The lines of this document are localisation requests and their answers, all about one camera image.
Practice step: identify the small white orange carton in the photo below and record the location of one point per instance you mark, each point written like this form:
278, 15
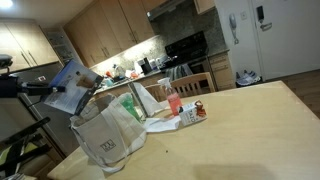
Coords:
192, 114

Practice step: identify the steel range hood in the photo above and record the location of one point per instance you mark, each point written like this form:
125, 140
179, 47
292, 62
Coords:
166, 8

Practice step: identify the light wooden wall cabinets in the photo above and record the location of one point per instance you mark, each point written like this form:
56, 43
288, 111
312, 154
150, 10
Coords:
110, 26

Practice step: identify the stainless steel refrigerator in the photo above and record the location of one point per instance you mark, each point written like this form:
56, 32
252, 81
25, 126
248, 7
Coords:
50, 126

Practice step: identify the wooden base cabinet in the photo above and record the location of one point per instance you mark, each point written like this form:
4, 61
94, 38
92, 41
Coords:
221, 71

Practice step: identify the white blue sneaker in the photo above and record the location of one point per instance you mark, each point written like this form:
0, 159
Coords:
245, 79
255, 76

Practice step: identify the black kitchen stove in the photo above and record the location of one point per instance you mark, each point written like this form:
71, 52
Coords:
186, 46

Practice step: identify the yellow green cloth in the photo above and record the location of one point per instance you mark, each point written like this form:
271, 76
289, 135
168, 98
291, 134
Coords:
5, 156

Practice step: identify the black door lock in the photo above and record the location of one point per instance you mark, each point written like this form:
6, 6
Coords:
260, 13

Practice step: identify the white door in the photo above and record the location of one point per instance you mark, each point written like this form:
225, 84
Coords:
293, 40

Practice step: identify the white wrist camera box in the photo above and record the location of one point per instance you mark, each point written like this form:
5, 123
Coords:
5, 60

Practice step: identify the white countertop container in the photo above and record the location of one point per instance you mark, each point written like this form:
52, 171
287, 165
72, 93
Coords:
156, 63

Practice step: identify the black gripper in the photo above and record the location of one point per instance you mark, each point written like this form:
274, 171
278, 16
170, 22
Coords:
8, 86

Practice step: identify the light wooden wall cabinet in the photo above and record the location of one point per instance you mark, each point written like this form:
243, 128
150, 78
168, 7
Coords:
203, 5

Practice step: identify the black countertop appliance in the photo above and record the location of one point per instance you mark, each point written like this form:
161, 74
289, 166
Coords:
146, 66

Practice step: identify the blue drink mix box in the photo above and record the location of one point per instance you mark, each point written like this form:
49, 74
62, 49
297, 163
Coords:
71, 90

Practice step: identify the grey wall phone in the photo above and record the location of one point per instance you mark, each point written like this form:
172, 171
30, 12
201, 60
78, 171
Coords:
232, 22

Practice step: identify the white light switch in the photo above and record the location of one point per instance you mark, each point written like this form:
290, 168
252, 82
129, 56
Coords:
243, 15

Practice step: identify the teal countertop dish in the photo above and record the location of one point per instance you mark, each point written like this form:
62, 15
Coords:
109, 82

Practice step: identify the open kitchen shelf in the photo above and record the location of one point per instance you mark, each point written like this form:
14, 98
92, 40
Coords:
65, 46

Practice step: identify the silver metal pole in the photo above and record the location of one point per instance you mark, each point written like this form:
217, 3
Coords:
138, 100

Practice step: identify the light wooden cabinets above fridge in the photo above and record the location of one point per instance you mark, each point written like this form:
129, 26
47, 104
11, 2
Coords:
23, 43

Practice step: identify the white paper sheet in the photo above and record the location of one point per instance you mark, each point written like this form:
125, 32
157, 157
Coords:
161, 124

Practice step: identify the green clear plastic packet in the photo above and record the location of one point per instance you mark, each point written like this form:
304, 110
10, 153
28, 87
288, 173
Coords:
128, 105

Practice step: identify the beige canvas tote bag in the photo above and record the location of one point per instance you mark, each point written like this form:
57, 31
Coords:
100, 133

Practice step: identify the orange countertop item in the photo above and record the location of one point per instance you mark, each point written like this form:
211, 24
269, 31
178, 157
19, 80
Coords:
133, 75

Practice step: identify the spray bottle with pink liquid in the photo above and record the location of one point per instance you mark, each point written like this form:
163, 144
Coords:
173, 100

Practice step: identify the striped dish towel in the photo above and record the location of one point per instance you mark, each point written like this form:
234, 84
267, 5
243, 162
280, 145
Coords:
180, 71

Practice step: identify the wooden chair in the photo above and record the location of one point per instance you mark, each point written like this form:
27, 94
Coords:
193, 80
156, 91

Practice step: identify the black tripod stand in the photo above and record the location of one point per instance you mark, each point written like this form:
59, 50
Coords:
25, 130

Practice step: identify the clear glass countertop jar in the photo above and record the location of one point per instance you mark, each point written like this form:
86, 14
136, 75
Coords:
118, 71

